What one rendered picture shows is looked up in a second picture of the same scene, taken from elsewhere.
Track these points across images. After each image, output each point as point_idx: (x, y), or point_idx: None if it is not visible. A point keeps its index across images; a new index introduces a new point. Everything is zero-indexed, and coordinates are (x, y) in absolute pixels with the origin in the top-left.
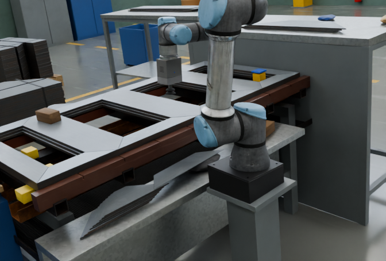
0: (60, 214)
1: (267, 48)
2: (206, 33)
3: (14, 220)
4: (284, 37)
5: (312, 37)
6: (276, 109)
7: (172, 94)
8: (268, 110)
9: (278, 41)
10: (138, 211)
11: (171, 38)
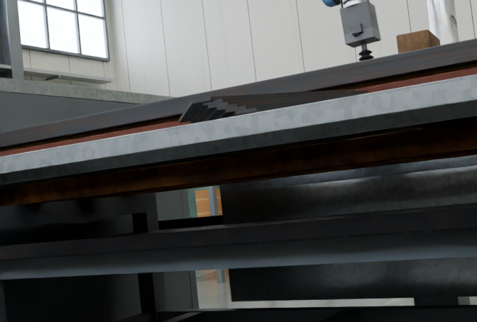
0: None
1: (69, 112)
2: None
3: None
4: (93, 92)
5: (126, 93)
6: (140, 201)
7: (66, 176)
8: None
9: (84, 100)
10: None
11: None
